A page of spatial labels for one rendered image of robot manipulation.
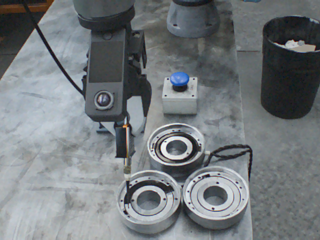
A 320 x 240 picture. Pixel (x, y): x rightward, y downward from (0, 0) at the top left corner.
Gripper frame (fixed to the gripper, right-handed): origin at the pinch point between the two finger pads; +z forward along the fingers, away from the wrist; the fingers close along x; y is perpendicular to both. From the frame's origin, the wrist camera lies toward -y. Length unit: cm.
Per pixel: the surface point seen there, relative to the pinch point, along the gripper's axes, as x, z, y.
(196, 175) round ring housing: -10.9, 10.0, 0.0
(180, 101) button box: -7.2, 9.6, 18.7
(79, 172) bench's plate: 11.0, 13.1, 2.6
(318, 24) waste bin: -67, 53, 127
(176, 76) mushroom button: -6.3, 5.7, 22.1
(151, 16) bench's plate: 4, 13, 63
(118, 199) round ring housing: 1.6, 9.8, -5.3
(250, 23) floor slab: -45, 94, 203
